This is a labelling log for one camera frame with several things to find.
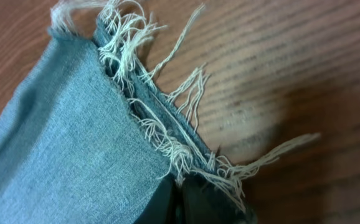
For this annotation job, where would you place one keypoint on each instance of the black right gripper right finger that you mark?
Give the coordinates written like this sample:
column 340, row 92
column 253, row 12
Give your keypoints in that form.
column 202, row 203

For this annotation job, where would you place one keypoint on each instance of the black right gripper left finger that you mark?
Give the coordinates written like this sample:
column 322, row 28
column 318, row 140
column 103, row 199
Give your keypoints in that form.
column 161, row 208

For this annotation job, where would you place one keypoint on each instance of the light blue denim jeans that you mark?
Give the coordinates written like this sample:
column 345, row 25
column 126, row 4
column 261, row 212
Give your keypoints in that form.
column 87, row 136

